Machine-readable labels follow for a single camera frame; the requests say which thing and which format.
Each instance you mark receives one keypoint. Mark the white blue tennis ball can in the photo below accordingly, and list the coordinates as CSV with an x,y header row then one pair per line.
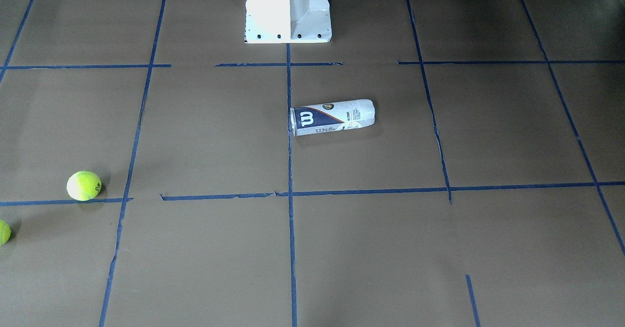
x,y
330,117

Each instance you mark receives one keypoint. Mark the yellow tennis ball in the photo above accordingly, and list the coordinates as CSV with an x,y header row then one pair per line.
x,y
83,185
5,232

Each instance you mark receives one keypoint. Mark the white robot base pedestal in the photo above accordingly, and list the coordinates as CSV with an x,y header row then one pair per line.
x,y
287,21

